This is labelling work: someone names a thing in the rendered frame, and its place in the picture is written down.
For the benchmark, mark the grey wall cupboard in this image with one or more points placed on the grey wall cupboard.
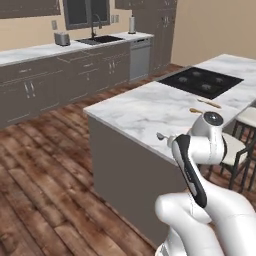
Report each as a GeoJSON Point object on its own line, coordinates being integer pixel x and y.
{"type": "Point", "coordinates": [26, 8]}

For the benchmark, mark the white paper towel roll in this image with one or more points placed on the white paper towel roll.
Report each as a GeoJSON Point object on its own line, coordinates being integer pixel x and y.
{"type": "Point", "coordinates": [132, 25]}

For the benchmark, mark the grey dishwasher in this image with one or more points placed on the grey dishwasher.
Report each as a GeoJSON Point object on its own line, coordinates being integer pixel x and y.
{"type": "Point", "coordinates": [140, 60]}

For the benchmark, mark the wooden spatula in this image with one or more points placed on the wooden spatula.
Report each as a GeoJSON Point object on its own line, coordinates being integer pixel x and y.
{"type": "Point", "coordinates": [210, 103]}

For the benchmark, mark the dark framed window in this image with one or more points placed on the dark framed window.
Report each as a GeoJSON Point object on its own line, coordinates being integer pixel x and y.
{"type": "Point", "coordinates": [86, 13]}

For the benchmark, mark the black tap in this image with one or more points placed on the black tap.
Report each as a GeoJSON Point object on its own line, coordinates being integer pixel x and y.
{"type": "Point", "coordinates": [93, 30]}

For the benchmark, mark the silver toaster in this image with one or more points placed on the silver toaster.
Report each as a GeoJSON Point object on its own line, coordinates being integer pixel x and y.
{"type": "Point", "coordinates": [62, 39]}

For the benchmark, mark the grey kitchen island cabinet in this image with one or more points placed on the grey kitchen island cabinet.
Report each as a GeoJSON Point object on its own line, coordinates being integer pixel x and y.
{"type": "Point", "coordinates": [133, 173]}

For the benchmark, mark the grey base cupboard run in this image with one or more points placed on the grey base cupboard run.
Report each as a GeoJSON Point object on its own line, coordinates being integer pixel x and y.
{"type": "Point", "coordinates": [50, 90]}

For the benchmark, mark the white seat black stool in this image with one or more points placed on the white seat black stool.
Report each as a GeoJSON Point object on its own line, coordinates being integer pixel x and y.
{"type": "Point", "coordinates": [235, 148]}
{"type": "Point", "coordinates": [248, 116]}

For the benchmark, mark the black sink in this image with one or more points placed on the black sink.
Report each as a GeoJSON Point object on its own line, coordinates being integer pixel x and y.
{"type": "Point", "coordinates": [100, 40]}

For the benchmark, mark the metallic spoon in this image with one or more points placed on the metallic spoon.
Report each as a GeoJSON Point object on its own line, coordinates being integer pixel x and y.
{"type": "Point", "coordinates": [160, 135]}

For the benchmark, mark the grey tall cupboard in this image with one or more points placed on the grey tall cupboard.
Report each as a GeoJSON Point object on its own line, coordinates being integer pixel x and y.
{"type": "Point", "coordinates": [160, 33]}

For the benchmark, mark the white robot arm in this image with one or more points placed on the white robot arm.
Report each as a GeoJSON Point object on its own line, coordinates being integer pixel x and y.
{"type": "Point", "coordinates": [230, 216]}

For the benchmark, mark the black hob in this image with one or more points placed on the black hob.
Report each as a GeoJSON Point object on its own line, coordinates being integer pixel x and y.
{"type": "Point", "coordinates": [200, 81]}

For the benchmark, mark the grey wall socket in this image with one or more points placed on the grey wall socket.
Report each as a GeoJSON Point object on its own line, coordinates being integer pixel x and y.
{"type": "Point", "coordinates": [54, 24]}
{"type": "Point", "coordinates": [113, 18]}
{"type": "Point", "coordinates": [117, 18]}

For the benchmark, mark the wooden spoon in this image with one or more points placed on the wooden spoon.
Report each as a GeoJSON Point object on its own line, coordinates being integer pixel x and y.
{"type": "Point", "coordinates": [194, 110]}

